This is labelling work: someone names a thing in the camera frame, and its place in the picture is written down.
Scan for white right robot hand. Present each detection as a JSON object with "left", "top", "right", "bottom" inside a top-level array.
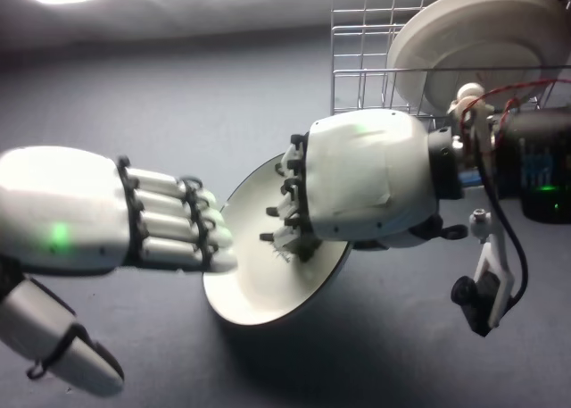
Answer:
[{"left": 260, "top": 111, "right": 468, "bottom": 264}]

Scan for white leaf print plate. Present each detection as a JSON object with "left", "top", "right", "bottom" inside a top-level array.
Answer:
[
  {"left": 203, "top": 153, "right": 353, "bottom": 327},
  {"left": 386, "top": 0, "right": 567, "bottom": 117}
]

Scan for black wrist camera white bracket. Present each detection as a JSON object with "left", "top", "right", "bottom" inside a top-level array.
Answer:
[{"left": 451, "top": 206, "right": 515, "bottom": 337}]

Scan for black camera cable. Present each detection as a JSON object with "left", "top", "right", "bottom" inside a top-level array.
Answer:
[{"left": 484, "top": 148, "right": 531, "bottom": 302}]

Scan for chrome wire dish rack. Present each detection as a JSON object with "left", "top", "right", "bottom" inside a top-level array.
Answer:
[{"left": 330, "top": 0, "right": 571, "bottom": 135}]

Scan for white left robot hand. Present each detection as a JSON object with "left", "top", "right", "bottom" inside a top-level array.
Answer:
[{"left": 0, "top": 146, "right": 238, "bottom": 399}]

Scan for red black twisted wires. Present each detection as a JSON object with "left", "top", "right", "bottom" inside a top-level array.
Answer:
[{"left": 459, "top": 79, "right": 571, "bottom": 128}]

